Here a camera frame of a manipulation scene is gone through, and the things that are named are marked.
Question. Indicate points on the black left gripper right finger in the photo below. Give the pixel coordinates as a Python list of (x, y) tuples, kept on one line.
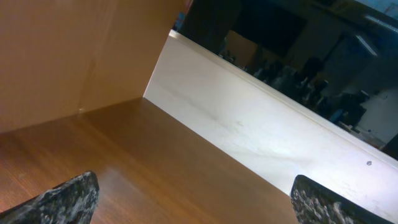
[(314, 203)]

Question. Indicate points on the brown board side panel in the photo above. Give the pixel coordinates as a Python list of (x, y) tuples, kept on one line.
[(60, 58)]

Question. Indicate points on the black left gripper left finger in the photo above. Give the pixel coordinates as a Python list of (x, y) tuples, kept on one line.
[(73, 201)]

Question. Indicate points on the white partition panel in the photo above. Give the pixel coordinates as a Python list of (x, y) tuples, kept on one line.
[(266, 131)]

